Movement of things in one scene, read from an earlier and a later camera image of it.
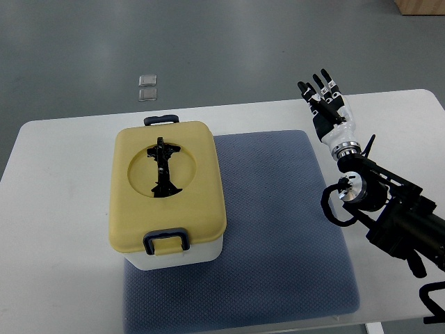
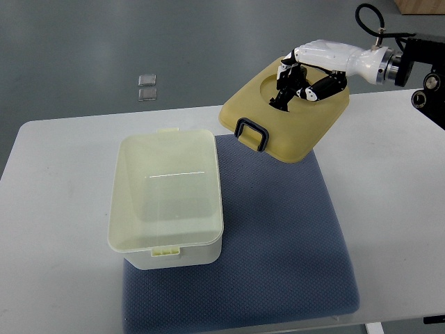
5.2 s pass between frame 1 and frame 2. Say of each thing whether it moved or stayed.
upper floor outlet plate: stayed
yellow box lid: moved
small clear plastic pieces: stayed
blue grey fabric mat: stayed
